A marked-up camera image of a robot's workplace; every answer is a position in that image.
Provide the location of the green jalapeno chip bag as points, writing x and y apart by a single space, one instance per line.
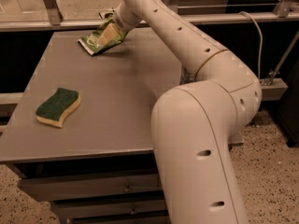
89 42

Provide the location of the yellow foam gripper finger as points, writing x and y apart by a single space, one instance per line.
109 33

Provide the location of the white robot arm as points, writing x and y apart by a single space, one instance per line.
192 125

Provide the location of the grey drawer cabinet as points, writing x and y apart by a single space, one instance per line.
100 167

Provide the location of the metal railing frame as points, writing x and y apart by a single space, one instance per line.
34 15

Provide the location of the green and yellow sponge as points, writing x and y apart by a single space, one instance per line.
58 107

